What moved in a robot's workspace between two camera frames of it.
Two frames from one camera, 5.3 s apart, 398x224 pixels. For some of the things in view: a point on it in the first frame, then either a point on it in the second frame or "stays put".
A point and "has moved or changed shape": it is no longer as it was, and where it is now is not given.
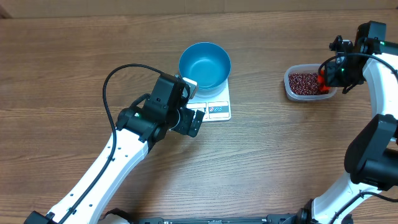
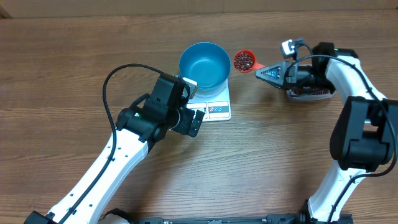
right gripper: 330,71 -> 280,69
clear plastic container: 301,83 stays put
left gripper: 187,116 stays put
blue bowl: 209,65 stays put
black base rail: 272,219 stays put
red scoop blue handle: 322,88 has moved or changed shape
